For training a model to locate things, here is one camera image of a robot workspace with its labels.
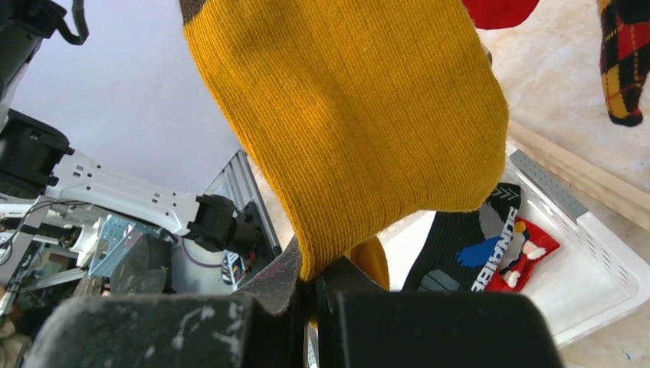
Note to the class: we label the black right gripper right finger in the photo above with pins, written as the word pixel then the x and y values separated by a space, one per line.
pixel 362 325

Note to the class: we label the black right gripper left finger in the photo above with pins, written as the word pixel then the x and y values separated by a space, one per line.
pixel 259 325

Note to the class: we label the black blue sock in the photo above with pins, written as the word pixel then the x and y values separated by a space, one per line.
pixel 463 250

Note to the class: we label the red character sock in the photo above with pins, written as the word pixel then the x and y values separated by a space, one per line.
pixel 529 245

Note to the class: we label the mustard striped sock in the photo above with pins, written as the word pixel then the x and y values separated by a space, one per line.
pixel 358 113

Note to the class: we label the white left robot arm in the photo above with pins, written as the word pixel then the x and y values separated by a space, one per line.
pixel 38 162

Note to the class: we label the white plastic basket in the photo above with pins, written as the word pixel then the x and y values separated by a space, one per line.
pixel 594 278

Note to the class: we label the red white patterned sock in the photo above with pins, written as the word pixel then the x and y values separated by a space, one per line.
pixel 499 14

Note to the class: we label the argyle red yellow sock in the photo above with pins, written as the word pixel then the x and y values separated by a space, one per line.
pixel 624 58

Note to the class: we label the wooden rack frame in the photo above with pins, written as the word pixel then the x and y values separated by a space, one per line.
pixel 620 196

